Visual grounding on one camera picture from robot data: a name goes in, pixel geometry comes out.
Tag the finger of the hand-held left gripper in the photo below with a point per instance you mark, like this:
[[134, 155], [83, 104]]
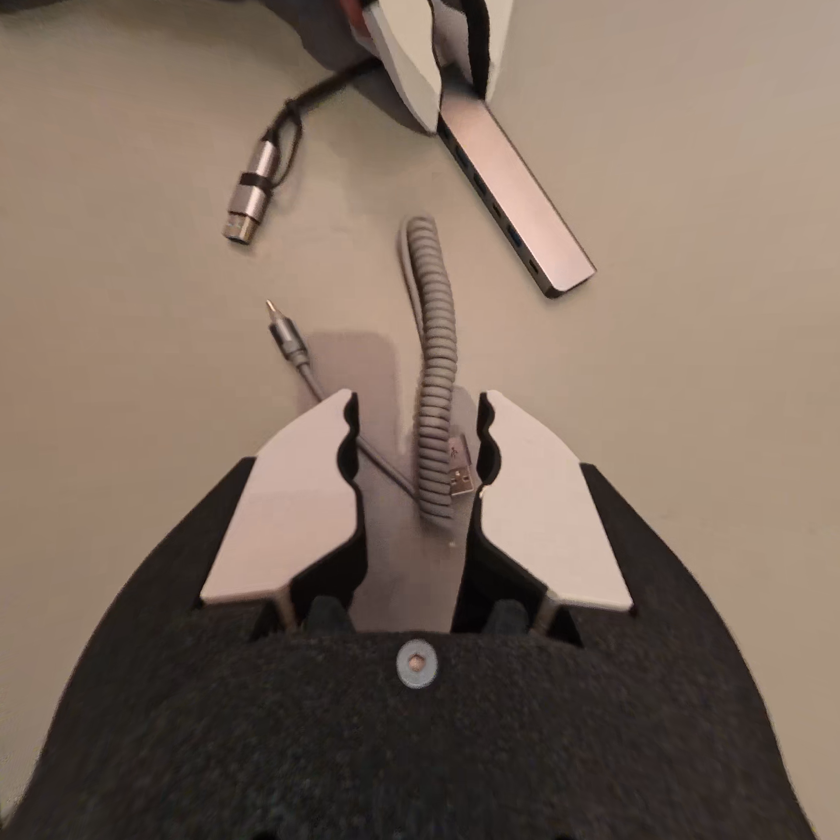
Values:
[[500, 39], [407, 59]]

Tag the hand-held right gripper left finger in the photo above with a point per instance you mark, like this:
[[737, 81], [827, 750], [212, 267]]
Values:
[[289, 525]]

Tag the grey usb hub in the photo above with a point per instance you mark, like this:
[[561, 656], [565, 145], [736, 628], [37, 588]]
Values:
[[525, 197]]

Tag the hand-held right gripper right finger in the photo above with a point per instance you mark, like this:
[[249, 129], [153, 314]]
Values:
[[551, 525]]

